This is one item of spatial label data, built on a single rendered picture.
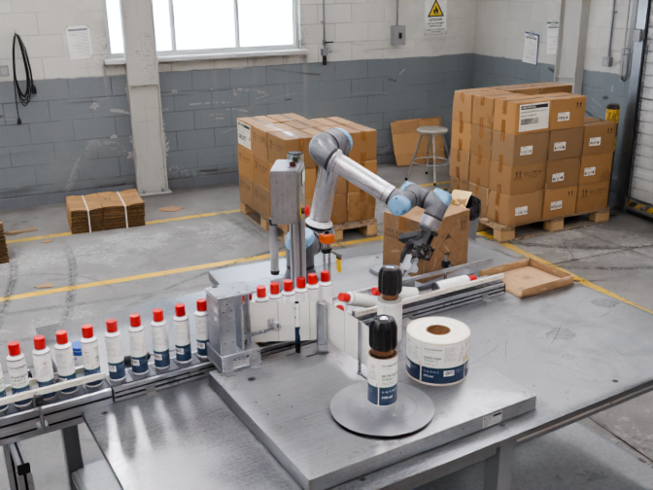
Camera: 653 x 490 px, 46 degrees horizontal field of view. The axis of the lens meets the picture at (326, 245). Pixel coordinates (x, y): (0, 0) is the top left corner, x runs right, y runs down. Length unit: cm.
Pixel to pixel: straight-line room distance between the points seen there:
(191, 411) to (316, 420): 41
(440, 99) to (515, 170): 315
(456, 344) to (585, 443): 123
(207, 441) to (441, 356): 75
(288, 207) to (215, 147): 563
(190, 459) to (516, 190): 459
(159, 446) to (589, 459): 183
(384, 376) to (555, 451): 136
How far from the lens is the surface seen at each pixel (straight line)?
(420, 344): 242
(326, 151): 294
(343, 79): 867
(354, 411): 230
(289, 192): 262
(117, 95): 793
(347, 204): 638
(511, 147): 627
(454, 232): 338
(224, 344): 250
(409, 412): 230
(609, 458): 346
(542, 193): 659
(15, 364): 246
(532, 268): 359
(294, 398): 239
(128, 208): 699
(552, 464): 336
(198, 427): 238
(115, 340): 251
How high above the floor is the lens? 210
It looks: 19 degrees down
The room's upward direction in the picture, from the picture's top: 1 degrees counter-clockwise
